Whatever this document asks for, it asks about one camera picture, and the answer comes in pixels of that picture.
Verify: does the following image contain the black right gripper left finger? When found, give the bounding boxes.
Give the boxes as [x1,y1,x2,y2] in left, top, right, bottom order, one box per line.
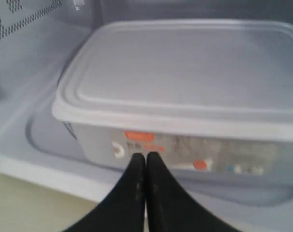
[65,153,146,232]

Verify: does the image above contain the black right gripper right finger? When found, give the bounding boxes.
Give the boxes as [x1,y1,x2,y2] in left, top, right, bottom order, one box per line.
[146,152,237,232]

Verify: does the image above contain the translucent plastic lidded container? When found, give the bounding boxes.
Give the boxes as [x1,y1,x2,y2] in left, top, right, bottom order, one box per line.
[52,19,293,188]

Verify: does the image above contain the white Midea microwave body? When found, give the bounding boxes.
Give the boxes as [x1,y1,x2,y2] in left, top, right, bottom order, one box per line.
[0,0,293,208]

